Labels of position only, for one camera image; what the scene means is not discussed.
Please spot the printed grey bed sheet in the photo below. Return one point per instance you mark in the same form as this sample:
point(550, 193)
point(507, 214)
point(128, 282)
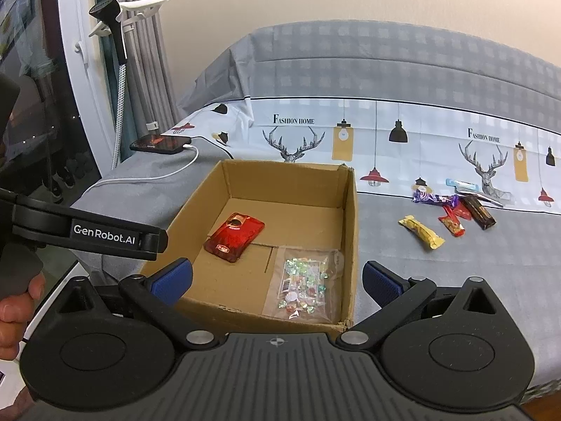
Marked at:
point(394, 118)

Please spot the black garment steamer head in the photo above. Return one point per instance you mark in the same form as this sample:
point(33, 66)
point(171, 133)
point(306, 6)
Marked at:
point(111, 13)

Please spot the clear bag of candies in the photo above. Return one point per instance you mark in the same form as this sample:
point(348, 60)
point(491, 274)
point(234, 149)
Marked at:
point(302, 285)

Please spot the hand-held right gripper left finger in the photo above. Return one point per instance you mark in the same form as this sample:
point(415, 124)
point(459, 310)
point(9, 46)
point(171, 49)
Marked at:
point(172, 281)

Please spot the dark red rectangular snack packet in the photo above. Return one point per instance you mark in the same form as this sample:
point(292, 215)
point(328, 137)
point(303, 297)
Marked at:
point(480, 215)

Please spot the light blue flat packet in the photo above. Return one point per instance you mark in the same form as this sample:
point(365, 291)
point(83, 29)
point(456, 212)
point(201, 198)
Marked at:
point(456, 182)

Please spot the black smartphone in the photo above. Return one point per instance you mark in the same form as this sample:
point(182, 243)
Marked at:
point(160, 144)

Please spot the brown cardboard box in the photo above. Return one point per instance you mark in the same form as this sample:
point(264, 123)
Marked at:
point(307, 210)

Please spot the white curtain clip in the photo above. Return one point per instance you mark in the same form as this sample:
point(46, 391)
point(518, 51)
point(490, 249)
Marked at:
point(152, 125)

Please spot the red and gold snack packet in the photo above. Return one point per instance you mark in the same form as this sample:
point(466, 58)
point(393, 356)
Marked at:
point(452, 226)

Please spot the purple candy wrapper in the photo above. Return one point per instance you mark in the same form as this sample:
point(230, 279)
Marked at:
point(427, 196)

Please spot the person's left hand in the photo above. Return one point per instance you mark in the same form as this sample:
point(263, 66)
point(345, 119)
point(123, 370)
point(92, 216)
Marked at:
point(15, 320)

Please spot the white plastic hanger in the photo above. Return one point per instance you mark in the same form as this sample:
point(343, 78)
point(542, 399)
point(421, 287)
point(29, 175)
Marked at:
point(144, 6)

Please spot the wooden bed frame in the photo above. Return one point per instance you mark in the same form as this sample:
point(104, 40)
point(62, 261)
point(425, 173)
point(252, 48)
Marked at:
point(543, 392)

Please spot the long red snack stick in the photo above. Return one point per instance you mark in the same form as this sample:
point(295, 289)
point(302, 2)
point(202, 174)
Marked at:
point(462, 212)

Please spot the yellow snack bar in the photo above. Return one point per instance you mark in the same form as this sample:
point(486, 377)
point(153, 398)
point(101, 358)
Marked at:
point(420, 231)

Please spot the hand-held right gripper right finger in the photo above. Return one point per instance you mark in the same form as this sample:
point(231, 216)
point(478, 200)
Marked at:
point(382, 284)

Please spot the white framed glass door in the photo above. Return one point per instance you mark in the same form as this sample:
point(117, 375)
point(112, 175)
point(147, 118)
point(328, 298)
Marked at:
point(83, 96)

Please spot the glossy red snack packet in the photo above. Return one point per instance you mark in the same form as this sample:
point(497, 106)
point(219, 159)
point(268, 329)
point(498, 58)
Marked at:
point(234, 237)

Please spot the garment steamer on stand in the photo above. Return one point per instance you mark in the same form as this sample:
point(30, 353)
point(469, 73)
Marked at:
point(147, 74)

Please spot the silver snack packet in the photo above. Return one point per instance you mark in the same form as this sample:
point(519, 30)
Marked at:
point(486, 197)

